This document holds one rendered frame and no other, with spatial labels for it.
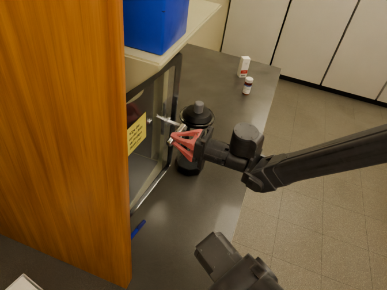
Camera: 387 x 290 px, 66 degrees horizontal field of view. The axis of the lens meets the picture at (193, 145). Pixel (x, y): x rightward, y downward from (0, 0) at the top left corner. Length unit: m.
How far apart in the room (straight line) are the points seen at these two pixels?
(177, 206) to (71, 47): 0.67
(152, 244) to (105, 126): 0.52
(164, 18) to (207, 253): 0.33
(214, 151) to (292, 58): 3.07
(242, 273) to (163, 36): 0.32
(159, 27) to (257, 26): 3.25
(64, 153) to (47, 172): 0.08
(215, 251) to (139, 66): 0.29
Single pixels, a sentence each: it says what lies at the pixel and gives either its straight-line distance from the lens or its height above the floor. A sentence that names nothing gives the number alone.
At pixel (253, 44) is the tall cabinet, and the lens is 3.73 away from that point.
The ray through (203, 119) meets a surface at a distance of 0.89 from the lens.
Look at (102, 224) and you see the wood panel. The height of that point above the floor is 1.19.
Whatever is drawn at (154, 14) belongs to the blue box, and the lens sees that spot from 0.43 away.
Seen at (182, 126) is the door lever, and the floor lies 1.21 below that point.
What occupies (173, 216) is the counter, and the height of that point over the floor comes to 0.94.
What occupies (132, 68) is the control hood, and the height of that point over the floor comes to 1.49.
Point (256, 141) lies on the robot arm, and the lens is 0.67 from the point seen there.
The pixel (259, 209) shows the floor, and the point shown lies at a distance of 2.24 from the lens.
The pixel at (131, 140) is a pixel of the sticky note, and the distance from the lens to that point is 0.67.
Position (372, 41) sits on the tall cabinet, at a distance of 3.70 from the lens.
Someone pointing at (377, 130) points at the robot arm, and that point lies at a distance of 0.57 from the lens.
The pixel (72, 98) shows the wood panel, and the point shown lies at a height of 1.47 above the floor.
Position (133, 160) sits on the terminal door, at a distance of 0.72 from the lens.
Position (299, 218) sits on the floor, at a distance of 2.32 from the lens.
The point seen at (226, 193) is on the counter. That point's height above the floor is 0.94.
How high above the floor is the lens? 1.71
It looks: 41 degrees down
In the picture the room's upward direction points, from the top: 9 degrees clockwise
